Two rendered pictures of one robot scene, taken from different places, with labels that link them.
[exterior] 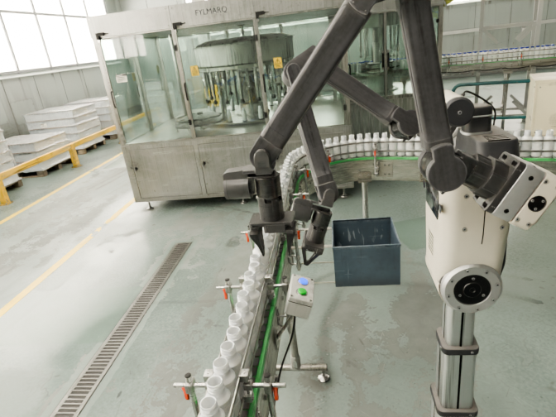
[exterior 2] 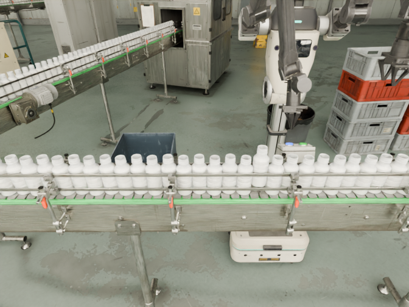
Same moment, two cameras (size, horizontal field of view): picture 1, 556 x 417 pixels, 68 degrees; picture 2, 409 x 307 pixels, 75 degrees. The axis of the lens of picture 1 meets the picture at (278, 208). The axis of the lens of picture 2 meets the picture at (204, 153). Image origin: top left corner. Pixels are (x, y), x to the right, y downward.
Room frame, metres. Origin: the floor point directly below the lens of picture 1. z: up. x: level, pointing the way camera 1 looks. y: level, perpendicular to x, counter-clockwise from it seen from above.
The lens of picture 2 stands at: (1.71, 0.86, 1.72)
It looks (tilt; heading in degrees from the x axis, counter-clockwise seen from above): 33 degrees down; 261
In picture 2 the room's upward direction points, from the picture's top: straight up
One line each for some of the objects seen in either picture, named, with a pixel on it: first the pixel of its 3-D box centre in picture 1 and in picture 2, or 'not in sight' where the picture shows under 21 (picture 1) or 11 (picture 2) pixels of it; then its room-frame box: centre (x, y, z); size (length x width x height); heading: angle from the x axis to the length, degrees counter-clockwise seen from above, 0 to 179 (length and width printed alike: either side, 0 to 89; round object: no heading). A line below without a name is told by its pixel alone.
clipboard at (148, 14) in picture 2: not in sight; (147, 15); (1.84, -3.93, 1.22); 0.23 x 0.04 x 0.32; 153
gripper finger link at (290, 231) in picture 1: (281, 237); (389, 69); (0.88, 0.00, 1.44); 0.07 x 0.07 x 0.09; 81
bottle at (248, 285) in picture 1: (251, 304); (319, 173); (1.14, 0.12, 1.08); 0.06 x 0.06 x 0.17
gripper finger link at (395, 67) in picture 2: (267, 237); (395, 71); (0.89, 0.03, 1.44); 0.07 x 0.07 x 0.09; 81
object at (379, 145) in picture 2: not in sight; (356, 138); (-0.53, -1.58, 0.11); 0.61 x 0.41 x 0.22; 177
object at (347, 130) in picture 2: not in sight; (361, 121); (-0.53, -1.58, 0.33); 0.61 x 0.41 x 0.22; 177
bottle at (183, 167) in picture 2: not in sight; (184, 175); (1.66, 0.05, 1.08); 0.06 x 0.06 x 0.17
